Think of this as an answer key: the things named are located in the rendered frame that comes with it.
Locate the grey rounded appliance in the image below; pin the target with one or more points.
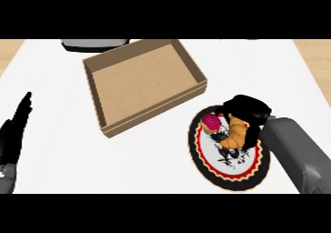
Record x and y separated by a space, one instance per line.
95 45

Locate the brown cardboard box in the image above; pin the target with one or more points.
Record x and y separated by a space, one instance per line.
144 86

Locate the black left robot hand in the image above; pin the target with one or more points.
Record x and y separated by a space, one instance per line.
11 136

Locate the golden brown croissant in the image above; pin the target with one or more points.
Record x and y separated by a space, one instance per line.
236 135

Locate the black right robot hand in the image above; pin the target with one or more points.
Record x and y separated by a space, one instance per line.
250 108

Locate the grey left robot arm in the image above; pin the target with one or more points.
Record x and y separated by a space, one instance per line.
3 180

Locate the black red patterned plate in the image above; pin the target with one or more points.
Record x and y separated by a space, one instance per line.
231 164

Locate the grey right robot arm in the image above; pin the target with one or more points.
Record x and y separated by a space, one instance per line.
303 154

